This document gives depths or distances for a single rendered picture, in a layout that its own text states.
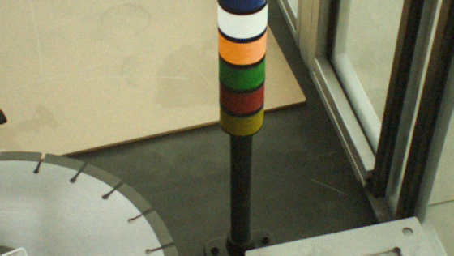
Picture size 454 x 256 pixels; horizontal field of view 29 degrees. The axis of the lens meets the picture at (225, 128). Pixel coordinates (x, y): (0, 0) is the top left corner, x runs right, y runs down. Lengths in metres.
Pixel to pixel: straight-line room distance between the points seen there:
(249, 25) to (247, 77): 0.06
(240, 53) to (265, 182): 0.36
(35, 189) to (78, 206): 0.05
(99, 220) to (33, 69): 0.49
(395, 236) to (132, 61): 0.54
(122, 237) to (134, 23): 0.58
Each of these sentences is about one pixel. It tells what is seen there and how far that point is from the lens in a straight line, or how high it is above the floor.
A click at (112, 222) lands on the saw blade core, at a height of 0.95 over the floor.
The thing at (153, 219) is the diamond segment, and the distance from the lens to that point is 0.84.
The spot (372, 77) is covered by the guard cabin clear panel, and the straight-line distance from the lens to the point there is 1.07.
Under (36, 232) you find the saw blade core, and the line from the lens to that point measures 0.85.
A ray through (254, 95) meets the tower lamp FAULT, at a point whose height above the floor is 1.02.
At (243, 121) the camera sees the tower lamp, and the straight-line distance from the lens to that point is 0.86.
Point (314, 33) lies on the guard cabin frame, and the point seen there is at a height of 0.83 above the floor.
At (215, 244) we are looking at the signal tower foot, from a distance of 1.06.
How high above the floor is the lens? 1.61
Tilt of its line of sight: 47 degrees down
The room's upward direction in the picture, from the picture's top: 1 degrees counter-clockwise
